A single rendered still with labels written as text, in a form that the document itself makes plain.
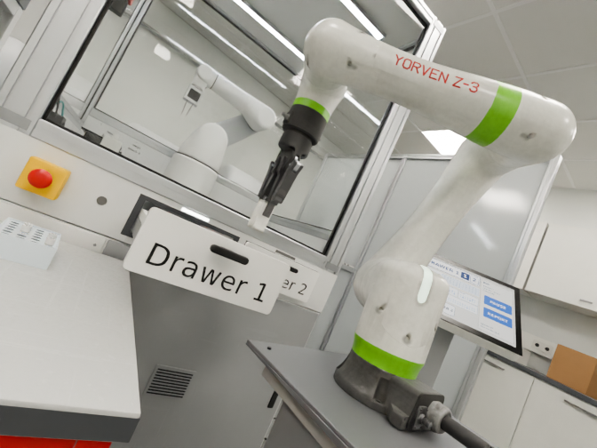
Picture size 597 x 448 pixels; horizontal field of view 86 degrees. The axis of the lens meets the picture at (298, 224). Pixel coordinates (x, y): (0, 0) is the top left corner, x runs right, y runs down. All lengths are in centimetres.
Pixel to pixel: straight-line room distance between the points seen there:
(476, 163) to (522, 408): 266
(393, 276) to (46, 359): 48
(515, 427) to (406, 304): 279
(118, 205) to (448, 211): 79
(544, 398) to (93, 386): 311
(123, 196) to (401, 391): 74
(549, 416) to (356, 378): 273
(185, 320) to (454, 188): 79
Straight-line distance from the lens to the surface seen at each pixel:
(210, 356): 107
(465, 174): 84
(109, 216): 91
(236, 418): 123
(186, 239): 58
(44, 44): 95
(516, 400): 331
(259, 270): 64
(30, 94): 93
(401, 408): 59
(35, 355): 42
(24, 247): 66
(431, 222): 78
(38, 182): 84
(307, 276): 108
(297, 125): 73
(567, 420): 324
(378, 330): 59
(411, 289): 58
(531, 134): 73
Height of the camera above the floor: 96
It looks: 5 degrees up
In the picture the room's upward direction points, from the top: 25 degrees clockwise
